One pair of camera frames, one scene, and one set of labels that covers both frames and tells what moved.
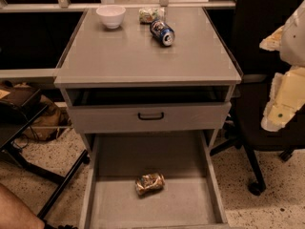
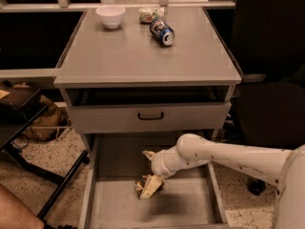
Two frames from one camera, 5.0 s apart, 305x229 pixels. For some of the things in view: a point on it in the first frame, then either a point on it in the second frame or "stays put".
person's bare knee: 15,213 stays put
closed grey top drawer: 151,117 stays put
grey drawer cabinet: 148,90 stays put
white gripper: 294,40 → 158,166
